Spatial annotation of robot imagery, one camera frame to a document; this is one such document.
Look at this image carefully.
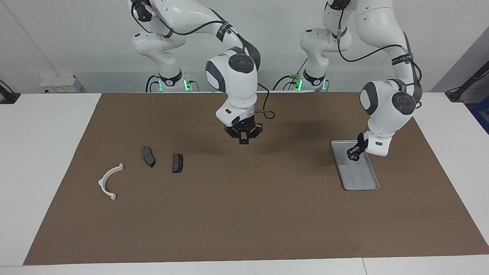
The silver metal tray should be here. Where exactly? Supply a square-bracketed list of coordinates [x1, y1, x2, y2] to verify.
[331, 140, 380, 191]

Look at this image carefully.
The brown table mat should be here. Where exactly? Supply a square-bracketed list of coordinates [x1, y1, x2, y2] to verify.
[23, 91, 489, 265]

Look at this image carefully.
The long curved grey brake pad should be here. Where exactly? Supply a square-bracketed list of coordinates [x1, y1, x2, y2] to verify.
[142, 146, 156, 168]

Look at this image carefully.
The black stand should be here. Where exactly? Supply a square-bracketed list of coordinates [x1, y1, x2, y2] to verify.
[445, 61, 489, 102]

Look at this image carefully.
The blue box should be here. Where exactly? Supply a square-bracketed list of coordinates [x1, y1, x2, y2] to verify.
[471, 95, 489, 134]

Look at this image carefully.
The white power strip box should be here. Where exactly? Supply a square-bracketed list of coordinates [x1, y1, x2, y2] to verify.
[40, 74, 83, 93]

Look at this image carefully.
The black table clamp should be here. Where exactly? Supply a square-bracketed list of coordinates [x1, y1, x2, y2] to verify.
[0, 79, 20, 104]

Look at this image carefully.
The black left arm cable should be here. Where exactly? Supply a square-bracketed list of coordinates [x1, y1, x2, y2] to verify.
[336, 8, 423, 111]

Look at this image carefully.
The white semicircular bracket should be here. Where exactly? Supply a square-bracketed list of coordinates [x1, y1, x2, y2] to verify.
[98, 163, 124, 201]

